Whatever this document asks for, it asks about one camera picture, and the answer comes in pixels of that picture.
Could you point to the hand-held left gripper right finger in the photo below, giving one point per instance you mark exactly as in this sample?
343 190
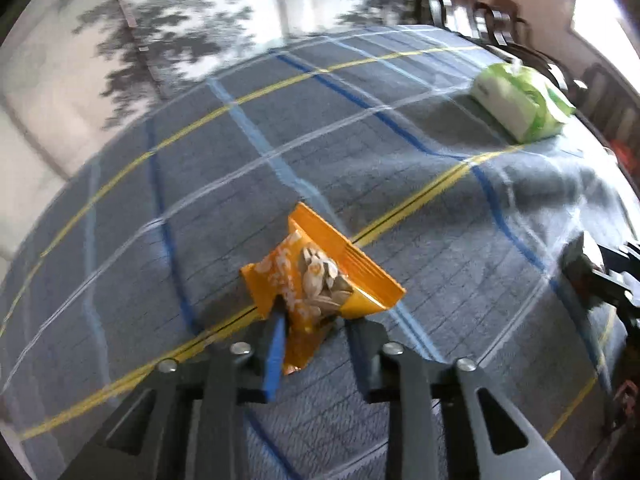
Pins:
361 360

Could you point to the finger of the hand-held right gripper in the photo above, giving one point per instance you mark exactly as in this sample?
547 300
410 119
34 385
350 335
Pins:
617 290
622 254

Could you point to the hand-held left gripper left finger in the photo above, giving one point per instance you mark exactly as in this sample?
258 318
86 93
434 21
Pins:
275 360

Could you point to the orange sunflower seed packet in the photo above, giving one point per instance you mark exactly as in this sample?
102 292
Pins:
310 280

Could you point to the dark wooden chair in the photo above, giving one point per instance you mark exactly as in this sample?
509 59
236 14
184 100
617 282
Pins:
605 105
440 0
502 25

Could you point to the green tissue pack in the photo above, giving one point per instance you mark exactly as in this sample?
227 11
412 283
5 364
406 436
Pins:
520 100

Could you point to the grey plaid tablecloth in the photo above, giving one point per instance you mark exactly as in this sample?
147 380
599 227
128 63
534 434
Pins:
300 160

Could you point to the painted landscape folding screen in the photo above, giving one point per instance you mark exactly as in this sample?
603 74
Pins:
200 35

